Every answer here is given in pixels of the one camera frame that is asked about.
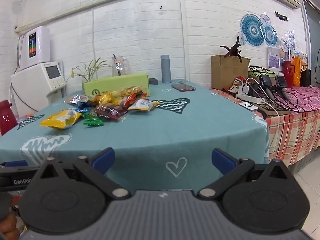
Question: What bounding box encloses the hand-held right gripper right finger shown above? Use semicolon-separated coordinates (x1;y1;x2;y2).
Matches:
197;149;292;200

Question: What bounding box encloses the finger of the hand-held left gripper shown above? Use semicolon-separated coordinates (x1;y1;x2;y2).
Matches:
4;160;29;167

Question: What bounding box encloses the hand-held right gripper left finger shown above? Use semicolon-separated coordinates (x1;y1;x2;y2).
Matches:
37;147;132;200

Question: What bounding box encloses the green cardboard box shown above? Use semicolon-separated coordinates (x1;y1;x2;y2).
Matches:
83;73;150;98

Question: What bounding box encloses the person's left hand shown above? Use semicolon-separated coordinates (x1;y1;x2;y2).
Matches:
0;213;20;240

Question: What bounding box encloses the green pea snack packet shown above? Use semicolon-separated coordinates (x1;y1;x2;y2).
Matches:
83;112;104;126

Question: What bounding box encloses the red thermos jug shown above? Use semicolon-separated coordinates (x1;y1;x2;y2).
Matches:
0;100;19;137

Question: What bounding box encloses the dark red date packet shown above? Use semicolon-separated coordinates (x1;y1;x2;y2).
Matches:
95;106;130;122

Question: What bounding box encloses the teal heart print tablecloth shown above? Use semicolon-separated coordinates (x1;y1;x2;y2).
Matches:
0;80;270;198

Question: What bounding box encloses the large yellow snack packet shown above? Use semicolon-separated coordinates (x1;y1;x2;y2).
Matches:
40;109;82;130

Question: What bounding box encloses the pile of shiny snack packets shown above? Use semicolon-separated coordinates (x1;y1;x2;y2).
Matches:
86;86;148;108

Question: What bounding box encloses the silver snack packet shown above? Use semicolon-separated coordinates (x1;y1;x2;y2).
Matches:
64;94;88;106

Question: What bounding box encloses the white yellow snack packet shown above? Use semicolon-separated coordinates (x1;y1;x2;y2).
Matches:
128;99;160;112

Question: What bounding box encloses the white power strip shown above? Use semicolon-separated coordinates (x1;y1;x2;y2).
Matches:
235;90;266;105

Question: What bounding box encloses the white water dispenser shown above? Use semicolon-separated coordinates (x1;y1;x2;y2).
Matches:
11;62;66;111

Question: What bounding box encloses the plaid tablecloth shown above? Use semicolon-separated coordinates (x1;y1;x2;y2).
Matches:
209;87;320;168

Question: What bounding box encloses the smartphone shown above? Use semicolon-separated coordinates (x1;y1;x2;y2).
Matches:
171;83;196;91

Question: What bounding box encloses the brown cardboard box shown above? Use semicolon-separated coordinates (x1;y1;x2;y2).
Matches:
211;54;251;90

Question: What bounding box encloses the yellow flower plant in vase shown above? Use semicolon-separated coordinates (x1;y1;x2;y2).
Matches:
66;57;111;90

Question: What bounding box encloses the black charging device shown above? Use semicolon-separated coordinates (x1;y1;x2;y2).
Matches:
275;75;291;99
259;74;275;99

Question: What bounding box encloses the glass pitcher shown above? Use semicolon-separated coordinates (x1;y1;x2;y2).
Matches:
112;55;130;77

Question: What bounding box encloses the pink patterned cloth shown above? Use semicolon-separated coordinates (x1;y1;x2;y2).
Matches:
281;86;320;113

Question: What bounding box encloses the grey thermos bottle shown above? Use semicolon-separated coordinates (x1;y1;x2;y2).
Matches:
160;55;172;84

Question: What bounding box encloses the red pitcher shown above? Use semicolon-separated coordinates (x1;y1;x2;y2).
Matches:
282;60;294;88

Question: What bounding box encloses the dark purple plant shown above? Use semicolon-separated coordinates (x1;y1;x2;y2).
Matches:
220;36;243;63

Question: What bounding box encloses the orange bag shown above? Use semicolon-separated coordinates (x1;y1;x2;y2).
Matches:
292;56;307;87

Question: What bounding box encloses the black bag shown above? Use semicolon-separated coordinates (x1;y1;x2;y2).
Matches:
300;68;312;87

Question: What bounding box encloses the large blue paper fan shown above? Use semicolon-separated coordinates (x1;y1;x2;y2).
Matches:
240;14;265;47

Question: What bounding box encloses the small blue paper fan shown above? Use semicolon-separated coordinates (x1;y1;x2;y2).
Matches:
264;25;279;47

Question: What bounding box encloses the white wireless charger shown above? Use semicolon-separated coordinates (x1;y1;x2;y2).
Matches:
239;102;259;112

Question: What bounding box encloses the wall picture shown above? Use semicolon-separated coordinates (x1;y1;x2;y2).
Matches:
267;47;281;70

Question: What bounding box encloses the white wall water purifier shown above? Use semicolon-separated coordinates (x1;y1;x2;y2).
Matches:
19;26;50;70

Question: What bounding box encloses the black wall sign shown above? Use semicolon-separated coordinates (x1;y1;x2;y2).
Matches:
274;11;289;22

